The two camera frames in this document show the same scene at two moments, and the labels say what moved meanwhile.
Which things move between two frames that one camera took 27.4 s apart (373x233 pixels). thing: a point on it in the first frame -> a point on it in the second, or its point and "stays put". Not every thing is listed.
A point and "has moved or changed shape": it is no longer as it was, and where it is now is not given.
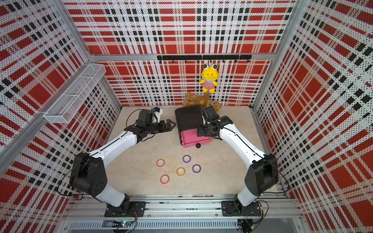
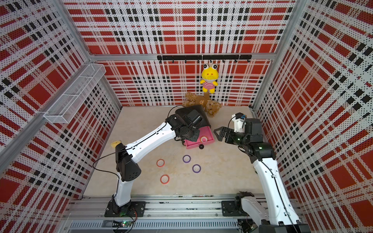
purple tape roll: x=196 y=168 stays put
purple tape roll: x=186 y=158 stays put
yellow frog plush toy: x=209 y=74 stays put
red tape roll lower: x=168 y=180 stays put
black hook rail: x=210 y=58 stays put
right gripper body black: x=204 y=130 -> x=237 y=139
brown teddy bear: x=191 y=99 stays put
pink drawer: x=189 y=138 has moved or changed shape
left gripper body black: x=156 y=127 -> x=189 y=134
